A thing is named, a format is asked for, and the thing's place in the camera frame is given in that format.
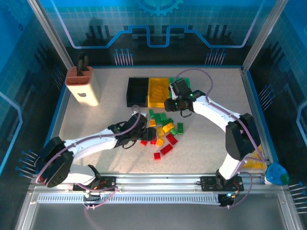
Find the long red lego brick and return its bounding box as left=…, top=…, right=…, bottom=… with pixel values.
left=160, top=143, right=174, bottom=156
left=165, top=133, right=178, bottom=146

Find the yellow plastic container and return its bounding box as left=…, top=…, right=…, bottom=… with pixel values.
left=147, top=77, right=171, bottom=108

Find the green plastic container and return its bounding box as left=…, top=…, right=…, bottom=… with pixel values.
left=168, top=77, right=191, bottom=96

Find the black plastic container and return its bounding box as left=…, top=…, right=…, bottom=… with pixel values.
left=126, top=77, right=150, bottom=108

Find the beige knife block brown top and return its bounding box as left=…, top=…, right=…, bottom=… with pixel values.
left=65, top=66, right=100, bottom=107

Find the yellow snack bag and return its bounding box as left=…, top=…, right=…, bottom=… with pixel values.
left=242, top=143, right=267, bottom=170

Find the blue plastic dispenser green cap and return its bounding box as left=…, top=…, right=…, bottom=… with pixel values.
left=261, top=162, right=290, bottom=185

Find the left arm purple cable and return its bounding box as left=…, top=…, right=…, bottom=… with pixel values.
left=35, top=104, right=142, bottom=210

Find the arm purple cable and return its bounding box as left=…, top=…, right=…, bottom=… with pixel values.
left=35, top=104, right=142, bottom=210
left=174, top=68, right=268, bottom=209

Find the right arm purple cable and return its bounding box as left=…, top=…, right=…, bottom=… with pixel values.
left=174, top=68, right=268, bottom=209

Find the aluminium front rail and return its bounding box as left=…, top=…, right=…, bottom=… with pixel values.
left=28, top=172, right=267, bottom=194

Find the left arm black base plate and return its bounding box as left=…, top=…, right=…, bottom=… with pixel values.
left=73, top=176, right=118, bottom=192

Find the white slotted cable duct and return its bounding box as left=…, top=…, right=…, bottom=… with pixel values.
left=38, top=193, right=220, bottom=205

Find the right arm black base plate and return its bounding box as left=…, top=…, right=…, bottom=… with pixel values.
left=200, top=176, right=244, bottom=192

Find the aluminium frame post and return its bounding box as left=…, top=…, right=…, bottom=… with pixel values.
left=26, top=0, right=74, bottom=69
left=242, top=0, right=288, bottom=72

